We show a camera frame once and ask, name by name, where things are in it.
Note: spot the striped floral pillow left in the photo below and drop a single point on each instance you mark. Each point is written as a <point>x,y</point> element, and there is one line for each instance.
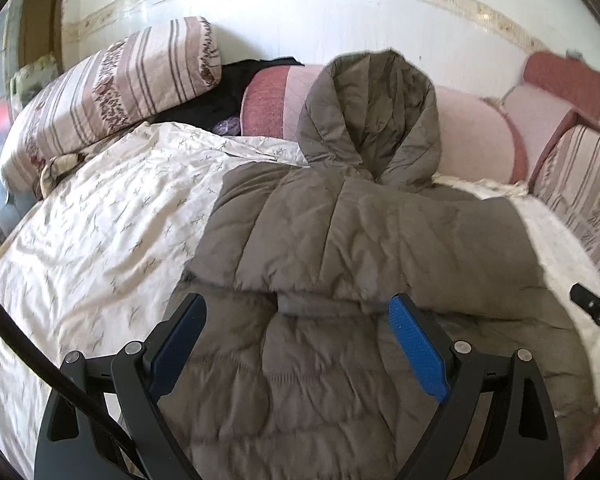
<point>133,79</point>

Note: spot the pink red sofa backrest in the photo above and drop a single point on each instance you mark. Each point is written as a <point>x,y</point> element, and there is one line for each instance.
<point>550,80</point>

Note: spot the brown quilted hooded jacket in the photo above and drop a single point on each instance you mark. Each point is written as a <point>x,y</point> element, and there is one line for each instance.
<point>298,374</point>

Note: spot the black clothing behind bolster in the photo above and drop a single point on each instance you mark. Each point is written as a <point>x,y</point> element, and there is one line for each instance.
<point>218,110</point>

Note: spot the white floral bed quilt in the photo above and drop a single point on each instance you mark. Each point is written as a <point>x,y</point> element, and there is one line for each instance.
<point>95,264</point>

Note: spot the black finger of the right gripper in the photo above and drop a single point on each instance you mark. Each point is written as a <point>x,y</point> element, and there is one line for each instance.
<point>586,301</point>

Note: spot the pink cylindrical bolster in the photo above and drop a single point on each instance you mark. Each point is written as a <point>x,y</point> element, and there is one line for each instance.
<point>385,119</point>

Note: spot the striped floral cushion right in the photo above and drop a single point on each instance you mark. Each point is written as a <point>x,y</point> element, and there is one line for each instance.
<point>568,183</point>

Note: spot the floral cloth under pillow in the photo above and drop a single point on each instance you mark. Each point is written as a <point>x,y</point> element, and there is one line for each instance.
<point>57,169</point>

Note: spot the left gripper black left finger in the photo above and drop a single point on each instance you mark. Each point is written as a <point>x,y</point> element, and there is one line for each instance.
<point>72,446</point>

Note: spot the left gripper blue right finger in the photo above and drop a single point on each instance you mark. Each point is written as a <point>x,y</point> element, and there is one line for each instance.
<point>520,438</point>

